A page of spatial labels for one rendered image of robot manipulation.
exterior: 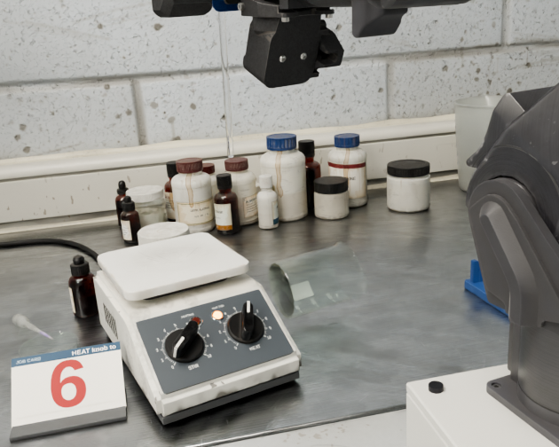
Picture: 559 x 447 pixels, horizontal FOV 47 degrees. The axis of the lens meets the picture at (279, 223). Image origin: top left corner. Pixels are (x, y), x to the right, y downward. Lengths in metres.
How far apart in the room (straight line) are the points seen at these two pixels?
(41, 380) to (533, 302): 0.41
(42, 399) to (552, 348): 0.40
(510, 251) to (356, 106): 0.89
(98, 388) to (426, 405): 0.31
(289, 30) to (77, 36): 0.65
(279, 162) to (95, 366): 0.50
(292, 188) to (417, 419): 0.66
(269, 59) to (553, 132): 0.25
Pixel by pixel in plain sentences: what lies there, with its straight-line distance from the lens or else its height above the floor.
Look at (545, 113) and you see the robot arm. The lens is 0.30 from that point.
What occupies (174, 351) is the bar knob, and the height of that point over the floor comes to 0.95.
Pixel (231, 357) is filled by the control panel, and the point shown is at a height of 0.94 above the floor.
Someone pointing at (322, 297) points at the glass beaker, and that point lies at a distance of 0.63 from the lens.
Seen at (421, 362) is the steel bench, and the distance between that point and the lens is 0.60.
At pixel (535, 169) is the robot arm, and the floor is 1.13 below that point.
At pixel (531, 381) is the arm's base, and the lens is 0.34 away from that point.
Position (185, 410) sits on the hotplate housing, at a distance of 0.53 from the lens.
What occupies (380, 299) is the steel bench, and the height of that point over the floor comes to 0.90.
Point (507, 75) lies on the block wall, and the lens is 1.29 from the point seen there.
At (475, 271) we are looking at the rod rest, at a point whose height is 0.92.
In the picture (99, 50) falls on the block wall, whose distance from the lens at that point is 1.09.
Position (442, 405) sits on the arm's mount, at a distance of 0.35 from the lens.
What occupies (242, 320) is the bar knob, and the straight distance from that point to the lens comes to 0.55.
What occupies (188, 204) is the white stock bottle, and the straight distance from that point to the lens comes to 0.95.
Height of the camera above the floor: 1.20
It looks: 18 degrees down
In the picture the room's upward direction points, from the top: 4 degrees counter-clockwise
